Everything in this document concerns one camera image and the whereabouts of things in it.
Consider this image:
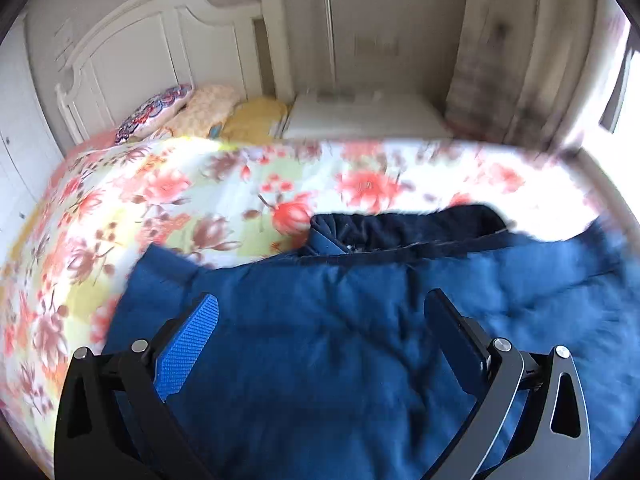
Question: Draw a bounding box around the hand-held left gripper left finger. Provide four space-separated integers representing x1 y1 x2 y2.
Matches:
54 292 221 480

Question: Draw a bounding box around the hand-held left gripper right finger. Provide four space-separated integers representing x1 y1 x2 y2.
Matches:
424 288 592 480

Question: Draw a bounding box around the blue padded jacket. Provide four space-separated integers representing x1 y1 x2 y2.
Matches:
100 202 640 480

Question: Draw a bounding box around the floral bed sheet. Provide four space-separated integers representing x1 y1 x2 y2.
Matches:
0 130 618 461

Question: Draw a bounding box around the yellow pillow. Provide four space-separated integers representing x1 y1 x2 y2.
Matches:
220 97 291 143

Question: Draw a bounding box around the patterned pillow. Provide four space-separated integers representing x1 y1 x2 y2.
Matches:
115 84 193 145

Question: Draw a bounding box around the cream pillow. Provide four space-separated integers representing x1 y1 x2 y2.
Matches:
167 85 238 138

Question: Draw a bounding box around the white nightstand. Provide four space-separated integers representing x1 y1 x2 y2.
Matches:
282 91 453 140

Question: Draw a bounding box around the white wardrobe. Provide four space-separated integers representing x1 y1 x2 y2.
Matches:
0 15 66 241

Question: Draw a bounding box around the striped curtain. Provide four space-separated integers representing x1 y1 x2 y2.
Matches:
445 0 601 146

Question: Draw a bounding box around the white wooden headboard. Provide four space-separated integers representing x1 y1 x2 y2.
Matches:
54 0 296 143

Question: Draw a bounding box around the white vertical wall pipe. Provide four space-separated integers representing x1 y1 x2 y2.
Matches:
321 0 337 93

